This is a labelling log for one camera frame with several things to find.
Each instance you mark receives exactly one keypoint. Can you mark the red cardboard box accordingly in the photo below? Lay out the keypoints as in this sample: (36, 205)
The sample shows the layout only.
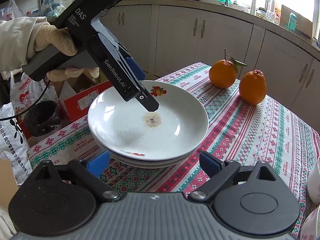
(76, 105)

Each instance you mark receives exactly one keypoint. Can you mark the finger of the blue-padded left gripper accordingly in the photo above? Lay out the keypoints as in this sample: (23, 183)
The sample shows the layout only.
(139, 73)

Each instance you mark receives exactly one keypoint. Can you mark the white printed plastic bag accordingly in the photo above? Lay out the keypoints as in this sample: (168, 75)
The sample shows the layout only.
(14, 147)

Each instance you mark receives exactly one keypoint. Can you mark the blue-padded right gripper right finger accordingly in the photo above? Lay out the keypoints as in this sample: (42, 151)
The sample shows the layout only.
(220, 173)

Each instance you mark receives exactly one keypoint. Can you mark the orange without leaf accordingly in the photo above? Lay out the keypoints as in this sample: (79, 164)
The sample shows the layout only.
(252, 87)

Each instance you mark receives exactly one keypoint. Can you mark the white kitchen cabinets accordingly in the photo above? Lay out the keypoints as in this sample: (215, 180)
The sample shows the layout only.
(166, 35)

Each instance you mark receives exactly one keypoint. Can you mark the brown cardboard box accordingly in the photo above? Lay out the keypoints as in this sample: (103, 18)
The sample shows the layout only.
(295, 23)

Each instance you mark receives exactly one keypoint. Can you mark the left forearm white sleeve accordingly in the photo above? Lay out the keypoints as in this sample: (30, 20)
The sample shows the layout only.
(17, 41)

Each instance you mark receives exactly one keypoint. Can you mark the large white fruit-print plate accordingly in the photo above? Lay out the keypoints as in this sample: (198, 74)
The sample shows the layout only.
(175, 129)

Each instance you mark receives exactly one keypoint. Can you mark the orange with green leaf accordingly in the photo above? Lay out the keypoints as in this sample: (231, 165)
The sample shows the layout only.
(224, 72)

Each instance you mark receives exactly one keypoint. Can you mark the white shallow fruit-print bowl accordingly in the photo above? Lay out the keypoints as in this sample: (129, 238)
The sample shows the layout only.
(140, 161)

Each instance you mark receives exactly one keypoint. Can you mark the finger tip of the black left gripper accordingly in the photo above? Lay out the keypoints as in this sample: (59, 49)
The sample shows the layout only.
(147, 101)

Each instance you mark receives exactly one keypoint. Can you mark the white pink-flower rice bowl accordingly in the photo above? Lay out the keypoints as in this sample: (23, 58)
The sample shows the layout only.
(313, 184)

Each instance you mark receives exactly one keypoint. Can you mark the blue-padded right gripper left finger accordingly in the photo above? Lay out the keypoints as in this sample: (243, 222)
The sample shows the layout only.
(85, 174)

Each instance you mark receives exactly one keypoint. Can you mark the patterned cross-stitch tablecloth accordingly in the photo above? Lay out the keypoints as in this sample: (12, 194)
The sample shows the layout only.
(237, 131)

